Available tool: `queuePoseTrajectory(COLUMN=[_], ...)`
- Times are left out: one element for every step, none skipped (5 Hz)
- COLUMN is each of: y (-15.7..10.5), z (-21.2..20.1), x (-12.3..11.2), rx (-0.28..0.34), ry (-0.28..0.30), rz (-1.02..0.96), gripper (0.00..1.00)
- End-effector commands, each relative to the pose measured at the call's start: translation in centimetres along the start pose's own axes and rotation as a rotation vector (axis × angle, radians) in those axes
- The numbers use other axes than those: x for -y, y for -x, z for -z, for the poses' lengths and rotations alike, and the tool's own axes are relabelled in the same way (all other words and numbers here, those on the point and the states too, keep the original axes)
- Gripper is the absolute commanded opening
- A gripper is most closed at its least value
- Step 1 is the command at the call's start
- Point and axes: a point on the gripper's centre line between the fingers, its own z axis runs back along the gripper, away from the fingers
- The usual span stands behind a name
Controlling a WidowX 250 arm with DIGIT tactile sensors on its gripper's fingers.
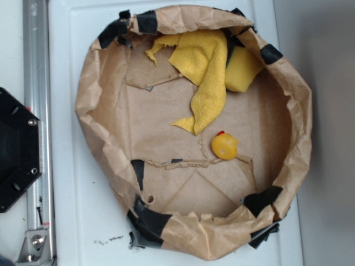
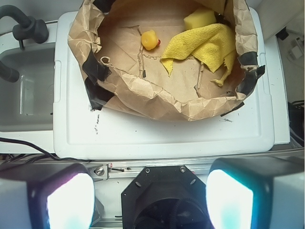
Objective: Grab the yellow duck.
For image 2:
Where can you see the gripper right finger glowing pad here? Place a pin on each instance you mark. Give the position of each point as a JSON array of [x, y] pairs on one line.
[[256, 193]]

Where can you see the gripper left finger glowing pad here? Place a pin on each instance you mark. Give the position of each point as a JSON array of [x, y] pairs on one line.
[[46, 196]]

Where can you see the yellow rubber duck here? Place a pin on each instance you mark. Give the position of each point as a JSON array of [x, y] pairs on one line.
[[150, 40]]

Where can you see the white plastic cooler lid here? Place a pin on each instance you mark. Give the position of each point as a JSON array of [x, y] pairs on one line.
[[106, 134]]

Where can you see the grey toy sink basin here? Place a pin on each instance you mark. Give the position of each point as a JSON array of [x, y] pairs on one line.
[[27, 105]]

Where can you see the yellow microfiber cloth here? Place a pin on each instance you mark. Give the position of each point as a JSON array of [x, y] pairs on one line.
[[213, 45]]

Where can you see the crumpled brown paper bag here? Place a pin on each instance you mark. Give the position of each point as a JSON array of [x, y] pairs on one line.
[[119, 73]]

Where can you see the yellow sponge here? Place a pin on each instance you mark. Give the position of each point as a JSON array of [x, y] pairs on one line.
[[199, 18]]

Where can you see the aluminium frame rail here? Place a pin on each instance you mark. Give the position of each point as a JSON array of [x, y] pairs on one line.
[[102, 170]]

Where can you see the black octagonal mount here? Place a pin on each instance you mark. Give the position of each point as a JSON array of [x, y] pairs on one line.
[[165, 198]]

